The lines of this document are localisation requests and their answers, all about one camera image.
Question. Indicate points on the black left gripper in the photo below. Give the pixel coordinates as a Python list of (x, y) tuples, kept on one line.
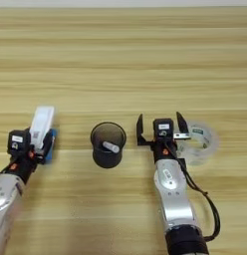
[(24, 164)]

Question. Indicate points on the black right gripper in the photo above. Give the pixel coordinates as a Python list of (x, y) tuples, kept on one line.
[(164, 149)]

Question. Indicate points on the blue glue stick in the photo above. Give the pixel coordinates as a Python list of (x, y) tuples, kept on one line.
[(54, 139)]

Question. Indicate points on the white rectangular test cassette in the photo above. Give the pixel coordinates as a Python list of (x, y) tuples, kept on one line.
[(42, 123)]

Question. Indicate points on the clear tape roll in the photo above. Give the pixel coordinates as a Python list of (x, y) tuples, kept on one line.
[(210, 146)]

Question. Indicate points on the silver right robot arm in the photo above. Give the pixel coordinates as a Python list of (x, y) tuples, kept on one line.
[(177, 199)]

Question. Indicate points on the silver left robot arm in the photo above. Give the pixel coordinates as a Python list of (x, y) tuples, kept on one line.
[(6, 202)]

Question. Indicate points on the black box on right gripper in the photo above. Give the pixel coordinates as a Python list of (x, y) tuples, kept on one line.
[(163, 127)]

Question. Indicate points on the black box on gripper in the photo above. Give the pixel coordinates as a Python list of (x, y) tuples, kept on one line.
[(18, 142), (163, 127)]

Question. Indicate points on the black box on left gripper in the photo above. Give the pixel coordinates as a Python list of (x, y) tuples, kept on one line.
[(18, 142)]

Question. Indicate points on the grey white cylinder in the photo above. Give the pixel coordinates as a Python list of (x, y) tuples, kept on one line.
[(111, 147)]

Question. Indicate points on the black mesh pen cup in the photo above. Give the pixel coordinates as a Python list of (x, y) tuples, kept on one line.
[(104, 159)]

